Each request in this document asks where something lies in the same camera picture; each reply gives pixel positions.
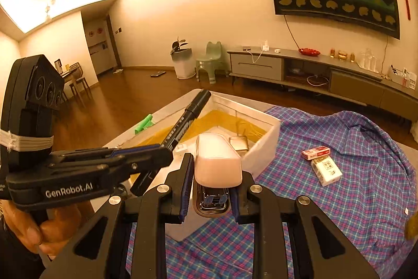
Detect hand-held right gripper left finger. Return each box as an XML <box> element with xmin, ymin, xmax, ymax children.
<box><xmin>39</xmin><ymin>153</ymin><xmax>195</xmax><ymax>279</ymax></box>

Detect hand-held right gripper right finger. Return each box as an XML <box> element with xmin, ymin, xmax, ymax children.
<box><xmin>229</xmin><ymin>172</ymin><xmax>379</xmax><ymax>279</ymax></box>

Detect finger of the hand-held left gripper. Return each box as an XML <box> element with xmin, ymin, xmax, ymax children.
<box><xmin>44</xmin><ymin>146</ymin><xmax>174</xmax><ymax>183</ymax></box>
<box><xmin>49</xmin><ymin>145</ymin><xmax>148</xmax><ymax>163</ymax></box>

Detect white stapler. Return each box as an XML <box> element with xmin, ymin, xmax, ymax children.
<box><xmin>193</xmin><ymin>133</ymin><xmax>243</xmax><ymax>218</ymax></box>

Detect black marker pen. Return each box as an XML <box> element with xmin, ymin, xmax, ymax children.
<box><xmin>131</xmin><ymin>89</ymin><xmax>212</xmax><ymax>197</ymax></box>

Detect white cardboard box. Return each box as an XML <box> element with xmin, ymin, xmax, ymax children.
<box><xmin>108</xmin><ymin>89</ymin><xmax>281</xmax><ymax>242</ymax></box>

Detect silver metal box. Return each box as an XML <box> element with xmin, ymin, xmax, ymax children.
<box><xmin>229</xmin><ymin>134</ymin><xmax>251</xmax><ymax>155</ymax></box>

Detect person's left forearm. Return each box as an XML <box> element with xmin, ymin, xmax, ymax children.
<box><xmin>0</xmin><ymin>220</ymin><xmax>48</xmax><ymax>279</ymax></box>

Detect person's left hand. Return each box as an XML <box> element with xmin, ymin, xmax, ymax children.
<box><xmin>3</xmin><ymin>201</ymin><xmax>83</xmax><ymax>255</ymax></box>

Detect green plastic item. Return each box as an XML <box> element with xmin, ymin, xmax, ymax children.
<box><xmin>135</xmin><ymin>114</ymin><xmax>155</xmax><ymax>135</ymax></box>

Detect wooden chair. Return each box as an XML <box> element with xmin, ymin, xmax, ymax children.
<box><xmin>68</xmin><ymin>62</ymin><xmax>91</xmax><ymax>100</ymax></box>

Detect yellow cloth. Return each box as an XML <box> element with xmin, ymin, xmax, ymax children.
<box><xmin>131</xmin><ymin>109</ymin><xmax>266</xmax><ymax>162</ymax></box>

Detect blue plaid shirt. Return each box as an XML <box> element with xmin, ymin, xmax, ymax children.
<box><xmin>126</xmin><ymin>106</ymin><xmax>418</xmax><ymax>279</ymax></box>

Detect white card box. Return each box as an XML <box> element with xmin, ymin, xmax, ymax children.
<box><xmin>311</xmin><ymin>157</ymin><xmax>343</xmax><ymax>187</ymax></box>

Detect red card box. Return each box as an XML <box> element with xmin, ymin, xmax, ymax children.
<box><xmin>302</xmin><ymin>146</ymin><xmax>331</xmax><ymax>161</ymax></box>

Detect white bin with plant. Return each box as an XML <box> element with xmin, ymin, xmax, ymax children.
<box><xmin>170</xmin><ymin>37</ymin><xmax>193</xmax><ymax>80</ymax></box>

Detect green plastic stool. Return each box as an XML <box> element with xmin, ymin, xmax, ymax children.
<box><xmin>195</xmin><ymin>41</ymin><xmax>229</xmax><ymax>85</ymax></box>

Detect ceiling lamp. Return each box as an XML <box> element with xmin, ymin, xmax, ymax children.
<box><xmin>43</xmin><ymin>0</ymin><xmax>55</xmax><ymax>22</ymax></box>

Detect yellow-brown object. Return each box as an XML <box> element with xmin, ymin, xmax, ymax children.
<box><xmin>404</xmin><ymin>210</ymin><xmax>418</xmax><ymax>241</ymax></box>

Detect grey television cabinet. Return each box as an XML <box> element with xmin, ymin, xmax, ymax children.
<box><xmin>227</xmin><ymin>47</ymin><xmax>418</xmax><ymax>123</ymax></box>

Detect golden jars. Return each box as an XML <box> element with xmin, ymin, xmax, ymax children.
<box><xmin>329</xmin><ymin>48</ymin><xmax>356</xmax><ymax>62</ymax></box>

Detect clear glass set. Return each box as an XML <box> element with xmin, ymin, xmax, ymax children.
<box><xmin>357</xmin><ymin>48</ymin><xmax>380</xmax><ymax>73</ymax></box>

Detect white desk organizer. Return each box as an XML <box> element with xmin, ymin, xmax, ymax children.
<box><xmin>388</xmin><ymin>65</ymin><xmax>418</xmax><ymax>87</ymax></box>

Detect white charger with cable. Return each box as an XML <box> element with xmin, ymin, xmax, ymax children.
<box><xmin>246</xmin><ymin>40</ymin><xmax>271</xmax><ymax>64</ymax></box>

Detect black television cable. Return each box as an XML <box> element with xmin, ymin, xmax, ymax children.
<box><xmin>283</xmin><ymin>15</ymin><xmax>303</xmax><ymax>51</ymax></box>

